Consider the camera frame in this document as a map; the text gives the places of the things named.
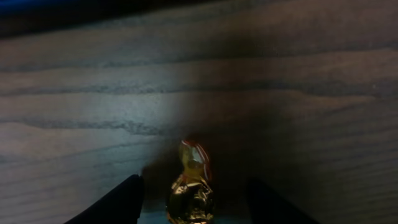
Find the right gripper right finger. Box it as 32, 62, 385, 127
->
246, 177, 321, 224

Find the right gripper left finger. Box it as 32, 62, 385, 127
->
63, 174, 145, 224

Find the blue tray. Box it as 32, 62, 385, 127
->
0, 0, 218, 37

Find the gold wrapped candy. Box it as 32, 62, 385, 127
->
165, 139, 216, 224

